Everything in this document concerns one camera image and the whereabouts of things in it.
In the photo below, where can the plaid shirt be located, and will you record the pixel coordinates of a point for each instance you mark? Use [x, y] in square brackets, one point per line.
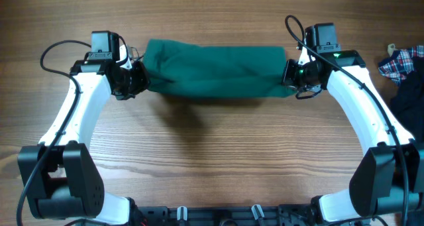
[401, 63]

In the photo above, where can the dark navy garment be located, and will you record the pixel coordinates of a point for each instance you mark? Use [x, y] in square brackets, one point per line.
[407, 105]

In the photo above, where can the green t-shirt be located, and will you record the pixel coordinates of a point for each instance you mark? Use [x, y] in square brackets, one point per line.
[188, 70]

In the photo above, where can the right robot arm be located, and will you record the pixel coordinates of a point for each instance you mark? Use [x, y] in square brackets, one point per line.
[389, 178]

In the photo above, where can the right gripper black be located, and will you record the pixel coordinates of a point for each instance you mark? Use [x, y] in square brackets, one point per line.
[289, 81]

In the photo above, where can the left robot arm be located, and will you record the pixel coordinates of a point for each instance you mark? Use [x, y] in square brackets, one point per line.
[60, 178]

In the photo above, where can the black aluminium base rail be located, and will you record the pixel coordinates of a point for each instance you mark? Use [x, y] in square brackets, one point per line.
[282, 215]

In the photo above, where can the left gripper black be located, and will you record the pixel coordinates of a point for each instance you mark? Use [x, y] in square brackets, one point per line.
[142, 80]

